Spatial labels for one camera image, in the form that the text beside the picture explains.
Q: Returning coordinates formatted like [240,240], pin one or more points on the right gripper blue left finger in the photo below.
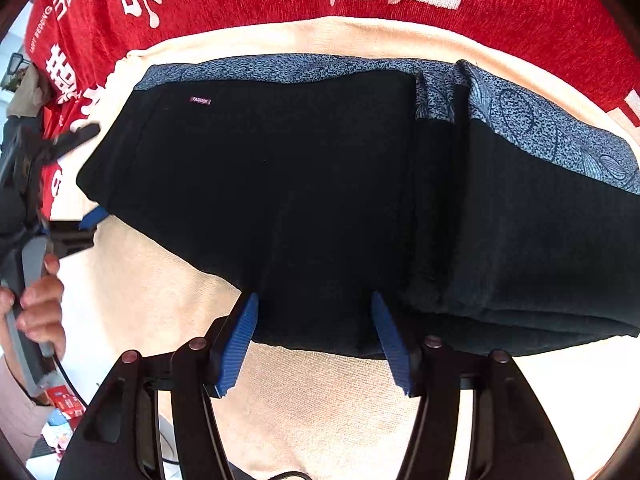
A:
[119,435]

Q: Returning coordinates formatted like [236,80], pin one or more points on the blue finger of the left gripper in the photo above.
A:
[68,141]
[87,223]

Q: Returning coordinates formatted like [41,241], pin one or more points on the red box on floor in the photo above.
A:
[66,402]

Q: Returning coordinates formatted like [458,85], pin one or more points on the operator left hand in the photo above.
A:
[41,319]

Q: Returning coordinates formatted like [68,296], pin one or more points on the pink sleeved left forearm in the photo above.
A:
[21,418]

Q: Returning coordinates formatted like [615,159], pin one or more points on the red wedding sofa blanket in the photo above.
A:
[578,41]

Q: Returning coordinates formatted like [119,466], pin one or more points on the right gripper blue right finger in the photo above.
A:
[511,435]

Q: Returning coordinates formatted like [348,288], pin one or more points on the black pants with blue trim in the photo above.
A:
[318,181]

